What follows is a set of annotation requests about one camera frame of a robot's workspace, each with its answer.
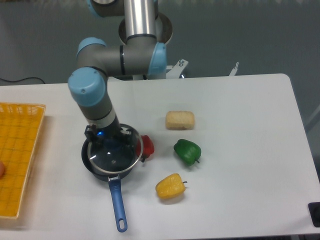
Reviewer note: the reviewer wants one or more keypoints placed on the green bell pepper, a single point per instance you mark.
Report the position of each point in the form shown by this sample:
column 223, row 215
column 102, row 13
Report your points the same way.
column 188, row 151

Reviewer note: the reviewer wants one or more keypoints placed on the yellow bell pepper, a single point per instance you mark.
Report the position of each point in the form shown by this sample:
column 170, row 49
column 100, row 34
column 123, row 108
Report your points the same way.
column 170, row 187

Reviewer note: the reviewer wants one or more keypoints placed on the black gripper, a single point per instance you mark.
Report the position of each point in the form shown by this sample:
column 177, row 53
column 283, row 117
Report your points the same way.
column 99, row 130

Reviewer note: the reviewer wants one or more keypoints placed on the beige bread loaf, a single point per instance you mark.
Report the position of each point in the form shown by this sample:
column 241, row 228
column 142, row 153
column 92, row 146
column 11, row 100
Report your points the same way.
column 179, row 120

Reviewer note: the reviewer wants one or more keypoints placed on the yellow woven basket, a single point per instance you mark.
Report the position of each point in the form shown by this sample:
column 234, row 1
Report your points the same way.
column 20, row 126

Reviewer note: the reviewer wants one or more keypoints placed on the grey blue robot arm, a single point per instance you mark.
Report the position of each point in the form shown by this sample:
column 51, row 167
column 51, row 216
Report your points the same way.
column 142, row 54

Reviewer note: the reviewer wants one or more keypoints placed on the blue saucepan with handle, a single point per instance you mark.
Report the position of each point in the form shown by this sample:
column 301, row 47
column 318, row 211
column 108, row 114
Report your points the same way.
column 115, row 195

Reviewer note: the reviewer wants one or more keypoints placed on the black table edge device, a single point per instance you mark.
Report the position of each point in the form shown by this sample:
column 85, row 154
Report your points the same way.
column 314, row 210

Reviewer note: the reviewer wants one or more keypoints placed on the red bell pepper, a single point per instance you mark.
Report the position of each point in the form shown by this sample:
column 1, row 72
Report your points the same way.
column 148, row 148

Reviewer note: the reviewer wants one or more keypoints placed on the glass pot lid blue knob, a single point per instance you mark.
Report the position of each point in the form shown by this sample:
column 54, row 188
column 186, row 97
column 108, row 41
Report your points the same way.
column 138, row 144

